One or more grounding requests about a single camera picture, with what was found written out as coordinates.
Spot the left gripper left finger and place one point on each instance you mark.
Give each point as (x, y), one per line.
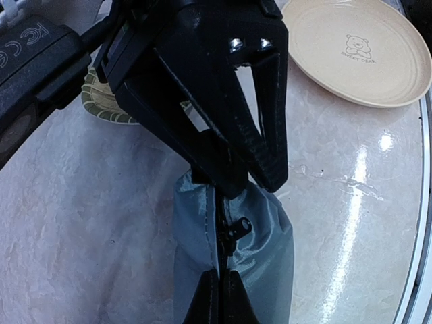
(204, 308)

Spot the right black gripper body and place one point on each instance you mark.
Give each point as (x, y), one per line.
(198, 43)

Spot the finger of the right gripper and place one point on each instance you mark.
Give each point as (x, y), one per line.
(145, 90)
(247, 108)

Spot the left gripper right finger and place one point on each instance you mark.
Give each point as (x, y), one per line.
(235, 306)

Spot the grey zip pouch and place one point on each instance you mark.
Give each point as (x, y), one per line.
(250, 234)

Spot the woven bamboo tray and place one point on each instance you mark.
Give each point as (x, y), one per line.
(99, 101)

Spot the beige round plate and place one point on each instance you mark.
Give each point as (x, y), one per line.
(366, 52)

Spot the front aluminium rail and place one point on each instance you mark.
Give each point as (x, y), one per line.
(415, 303)

